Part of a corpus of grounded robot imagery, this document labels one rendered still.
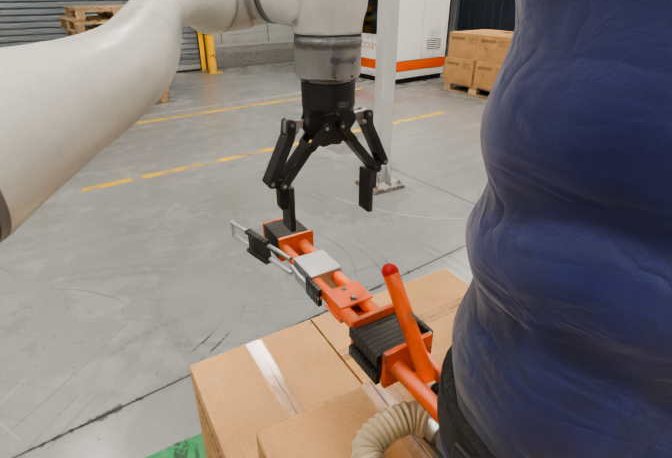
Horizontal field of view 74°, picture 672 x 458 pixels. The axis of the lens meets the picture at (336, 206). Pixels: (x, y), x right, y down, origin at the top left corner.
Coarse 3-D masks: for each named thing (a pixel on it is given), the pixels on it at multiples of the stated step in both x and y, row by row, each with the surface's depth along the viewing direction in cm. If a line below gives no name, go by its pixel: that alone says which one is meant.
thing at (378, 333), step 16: (352, 320) 64; (368, 320) 65; (384, 320) 66; (416, 320) 64; (352, 336) 63; (368, 336) 62; (384, 336) 62; (400, 336) 62; (432, 336) 61; (352, 352) 64; (368, 352) 60; (384, 352) 58; (400, 352) 59; (368, 368) 61; (384, 368) 59; (384, 384) 60
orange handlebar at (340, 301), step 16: (304, 240) 88; (336, 272) 78; (336, 288) 73; (352, 288) 73; (336, 304) 69; (352, 304) 69; (368, 304) 70; (400, 368) 58; (416, 384) 56; (432, 400) 54; (432, 416) 53
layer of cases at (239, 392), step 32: (416, 288) 164; (448, 288) 164; (320, 320) 148; (448, 320) 148; (224, 352) 135; (256, 352) 135; (288, 352) 135; (320, 352) 135; (224, 384) 124; (256, 384) 124; (288, 384) 124; (320, 384) 124; (352, 384) 124; (224, 416) 115; (256, 416) 115; (288, 416) 115; (224, 448) 107; (256, 448) 107
